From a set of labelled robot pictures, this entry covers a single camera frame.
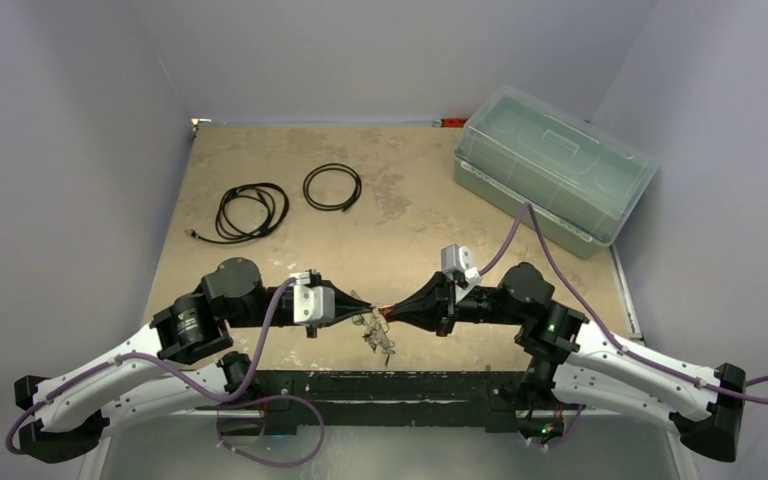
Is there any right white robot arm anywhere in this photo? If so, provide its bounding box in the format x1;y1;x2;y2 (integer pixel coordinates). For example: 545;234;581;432
384;262;746;462

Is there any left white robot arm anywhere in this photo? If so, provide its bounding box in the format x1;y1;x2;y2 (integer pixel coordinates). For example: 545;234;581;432
5;257;374;464

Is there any clear lidded storage bin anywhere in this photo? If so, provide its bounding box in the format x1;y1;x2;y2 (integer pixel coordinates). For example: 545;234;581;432
454;86;658;259

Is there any red orange clamp tool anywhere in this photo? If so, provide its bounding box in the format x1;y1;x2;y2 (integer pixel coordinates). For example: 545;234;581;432
432;118;468;128

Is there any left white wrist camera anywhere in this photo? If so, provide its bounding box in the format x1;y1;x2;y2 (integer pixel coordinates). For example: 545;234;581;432
290;270;336;327

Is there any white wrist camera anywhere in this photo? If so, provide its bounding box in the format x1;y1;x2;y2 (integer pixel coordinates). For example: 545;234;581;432
440;244;482;288
290;270;336;327

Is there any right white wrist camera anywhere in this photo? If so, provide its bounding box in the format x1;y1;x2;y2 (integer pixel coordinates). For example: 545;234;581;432
440;244;482;288

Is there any small coiled black cable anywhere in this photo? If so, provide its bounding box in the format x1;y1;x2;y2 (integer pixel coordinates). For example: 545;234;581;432
302;162;363;213

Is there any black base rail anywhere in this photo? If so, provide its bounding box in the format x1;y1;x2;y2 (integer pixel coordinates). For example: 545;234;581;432
245;370;558;435

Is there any large tangled black cable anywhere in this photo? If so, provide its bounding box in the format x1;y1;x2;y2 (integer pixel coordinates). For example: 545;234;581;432
186;182;291;246

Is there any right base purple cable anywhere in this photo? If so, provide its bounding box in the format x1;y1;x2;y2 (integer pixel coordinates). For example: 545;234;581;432
524;400;592;452

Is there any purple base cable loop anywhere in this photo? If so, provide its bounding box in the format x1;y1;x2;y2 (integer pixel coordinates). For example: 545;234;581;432
215;394;326;469

